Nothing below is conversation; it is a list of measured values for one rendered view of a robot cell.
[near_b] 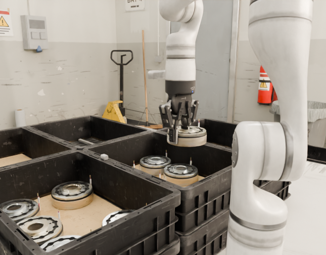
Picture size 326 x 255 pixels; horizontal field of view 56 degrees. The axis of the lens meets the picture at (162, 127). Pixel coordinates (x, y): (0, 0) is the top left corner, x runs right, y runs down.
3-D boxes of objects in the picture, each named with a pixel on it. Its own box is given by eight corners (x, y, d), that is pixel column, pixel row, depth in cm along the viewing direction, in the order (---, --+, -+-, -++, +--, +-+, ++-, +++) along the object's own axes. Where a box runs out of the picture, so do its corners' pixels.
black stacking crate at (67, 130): (153, 162, 113) (153, 132, 111) (82, 186, 93) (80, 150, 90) (92, 140, 140) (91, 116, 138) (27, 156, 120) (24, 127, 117)
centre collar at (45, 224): (53, 227, 62) (53, 224, 62) (31, 239, 59) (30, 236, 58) (40, 219, 65) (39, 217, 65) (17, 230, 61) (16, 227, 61)
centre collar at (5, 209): (29, 210, 69) (29, 207, 69) (5, 217, 66) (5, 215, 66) (22, 202, 73) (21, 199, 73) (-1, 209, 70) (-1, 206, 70)
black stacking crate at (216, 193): (252, 197, 86) (255, 158, 84) (183, 243, 66) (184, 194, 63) (153, 162, 113) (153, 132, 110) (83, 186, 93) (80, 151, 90)
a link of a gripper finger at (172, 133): (172, 121, 77) (171, 140, 78) (164, 122, 75) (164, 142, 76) (176, 121, 76) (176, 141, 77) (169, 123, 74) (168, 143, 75)
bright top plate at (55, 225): (72, 228, 63) (72, 225, 63) (25, 253, 55) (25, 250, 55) (44, 213, 69) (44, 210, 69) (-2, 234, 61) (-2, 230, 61)
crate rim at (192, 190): (255, 164, 84) (257, 156, 83) (184, 202, 63) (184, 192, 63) (153, 136, 111) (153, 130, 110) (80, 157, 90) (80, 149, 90)
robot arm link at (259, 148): (239, 127, 44) (230, 236, 48) (308, 130, 43) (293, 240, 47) (231, 115, 53) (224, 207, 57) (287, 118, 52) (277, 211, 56)
